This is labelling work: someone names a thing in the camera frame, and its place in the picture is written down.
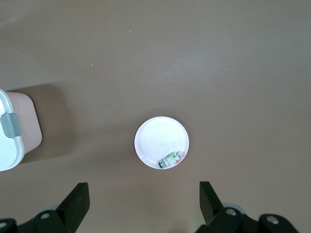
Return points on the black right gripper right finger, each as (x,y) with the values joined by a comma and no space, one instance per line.
(209,206)

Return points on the pink round plate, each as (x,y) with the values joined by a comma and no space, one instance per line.
(158,138)

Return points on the white lidded storage box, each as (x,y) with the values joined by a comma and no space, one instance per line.
(9,150)

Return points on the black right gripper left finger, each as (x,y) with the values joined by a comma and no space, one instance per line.
(73,206)

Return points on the green push button switch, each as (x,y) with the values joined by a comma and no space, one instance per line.
(170,160)

